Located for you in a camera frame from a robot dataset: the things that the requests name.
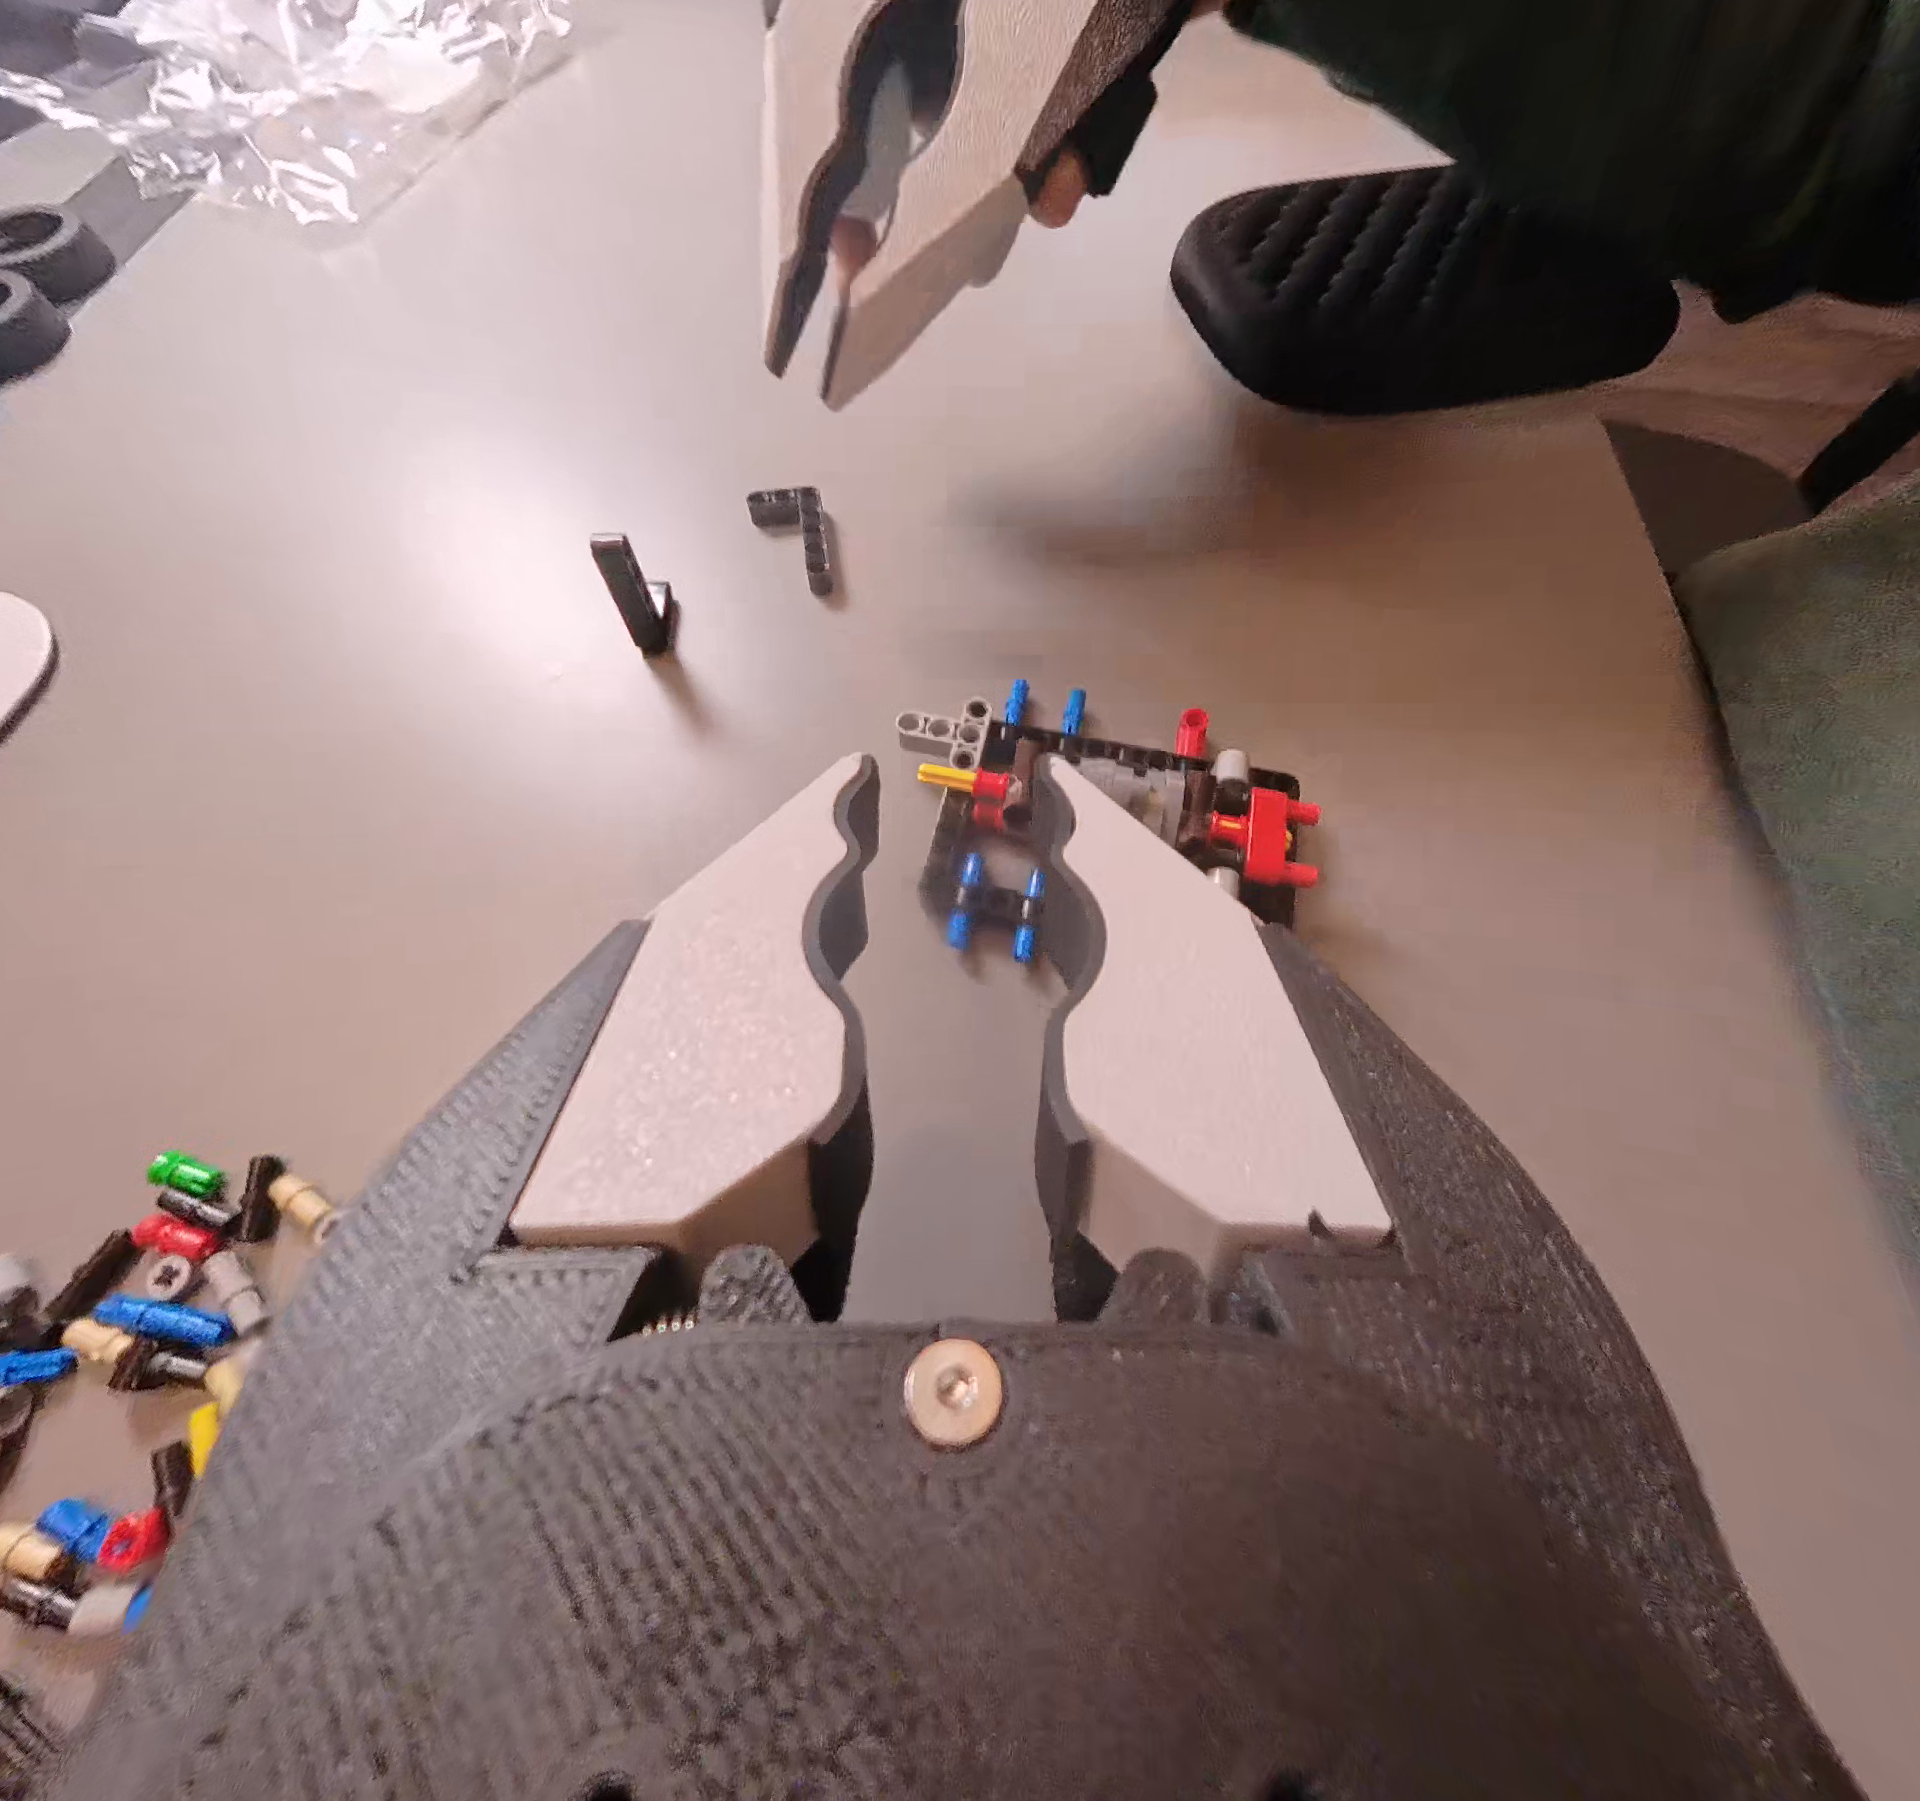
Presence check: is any person's green sweater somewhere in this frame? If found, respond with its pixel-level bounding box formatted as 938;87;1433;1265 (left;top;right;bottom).
1669;474;1920;1235

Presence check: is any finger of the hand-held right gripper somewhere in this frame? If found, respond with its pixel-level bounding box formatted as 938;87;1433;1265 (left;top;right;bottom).
758;0;938;382
820;0;1129;410

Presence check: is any person's right forearm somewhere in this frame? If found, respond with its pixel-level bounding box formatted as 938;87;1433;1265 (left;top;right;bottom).
1221;0;1920;324

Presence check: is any black lego tyre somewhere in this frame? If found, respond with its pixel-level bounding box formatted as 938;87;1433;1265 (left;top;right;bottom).
0;203;118;307
0;272;71;382

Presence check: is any black chair armrest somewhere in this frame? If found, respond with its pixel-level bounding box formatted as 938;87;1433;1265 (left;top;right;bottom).
1169;166;1682;416

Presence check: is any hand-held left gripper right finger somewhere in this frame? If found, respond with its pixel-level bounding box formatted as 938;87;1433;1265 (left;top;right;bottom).
1031;753;1399;1282

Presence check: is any partly built lego assembly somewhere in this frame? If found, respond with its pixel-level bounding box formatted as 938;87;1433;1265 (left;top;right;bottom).
894;694;1323;965

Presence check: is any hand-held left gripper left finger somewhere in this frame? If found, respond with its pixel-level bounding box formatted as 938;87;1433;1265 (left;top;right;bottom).
507;750;886;1262

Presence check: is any pile of small lego pieces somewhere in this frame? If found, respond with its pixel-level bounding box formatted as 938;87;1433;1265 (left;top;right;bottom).
0;1147;340;1636

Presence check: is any white monitor stand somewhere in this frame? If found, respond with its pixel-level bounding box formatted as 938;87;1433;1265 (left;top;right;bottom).
0;589;60;747

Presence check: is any crumpled clear plastic bag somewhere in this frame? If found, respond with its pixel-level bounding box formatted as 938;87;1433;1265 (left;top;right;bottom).
0;0;609;227

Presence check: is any black L-shaped lego beam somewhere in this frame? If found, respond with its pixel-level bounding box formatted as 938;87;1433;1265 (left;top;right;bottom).
586;530;677;658
746;482;841;600

